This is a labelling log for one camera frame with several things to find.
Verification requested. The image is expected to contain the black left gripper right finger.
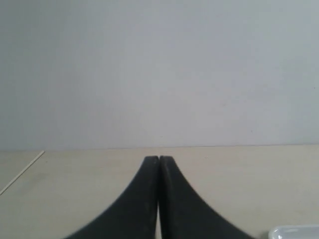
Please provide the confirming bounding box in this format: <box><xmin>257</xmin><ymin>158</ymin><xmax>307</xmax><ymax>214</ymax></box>
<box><xmin>159</xmin><ymin>156</ymin><xmax>251</xmax><ymax>239</ymax></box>

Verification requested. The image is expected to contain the white plastic tray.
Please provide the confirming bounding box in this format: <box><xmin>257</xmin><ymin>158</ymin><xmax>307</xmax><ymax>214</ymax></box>
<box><xmin>268</xmin><ymin>225</ymin><xmax>319</xmax><ymax>239</ymax></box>

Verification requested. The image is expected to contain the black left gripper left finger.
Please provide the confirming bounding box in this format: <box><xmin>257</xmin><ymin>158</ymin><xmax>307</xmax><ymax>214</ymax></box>
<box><xmin>68</xmin><ymin>156</ymin><xmax>160</xmax><ymax>239</ymax></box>

